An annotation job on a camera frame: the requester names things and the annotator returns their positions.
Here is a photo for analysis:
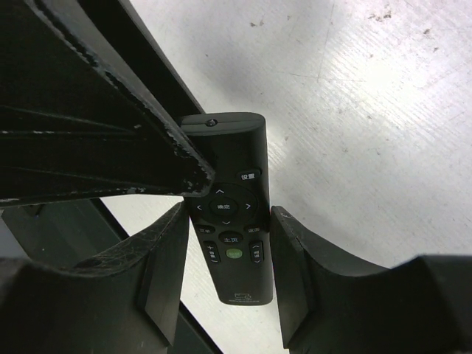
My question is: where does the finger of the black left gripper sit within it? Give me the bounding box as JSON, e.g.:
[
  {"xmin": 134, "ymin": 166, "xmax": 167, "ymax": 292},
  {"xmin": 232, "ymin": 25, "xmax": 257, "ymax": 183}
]
[{"xmin": 1, "ymin": 1, "xmax": 215, "ymax": 207}]

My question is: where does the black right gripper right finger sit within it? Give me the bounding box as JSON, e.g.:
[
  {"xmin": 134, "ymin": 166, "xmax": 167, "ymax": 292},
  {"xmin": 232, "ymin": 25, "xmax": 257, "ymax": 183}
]
[{"xmin": 270, "ymin": 206, "xmax": 471, "ymax": 353}]

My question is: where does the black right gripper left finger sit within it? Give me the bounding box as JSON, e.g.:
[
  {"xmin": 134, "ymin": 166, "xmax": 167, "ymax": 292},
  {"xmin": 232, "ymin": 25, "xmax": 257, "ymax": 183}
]
[{"xmin": 1, "ymin": 203, "xmax": 189, "ymax": 353}]

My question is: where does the black remote control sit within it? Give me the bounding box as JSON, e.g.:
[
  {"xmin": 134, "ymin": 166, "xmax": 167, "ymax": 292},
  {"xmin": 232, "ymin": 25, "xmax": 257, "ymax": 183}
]
[{"xmin": 180, "ymin": 112, "xmax": 274, "ymax": 306}]

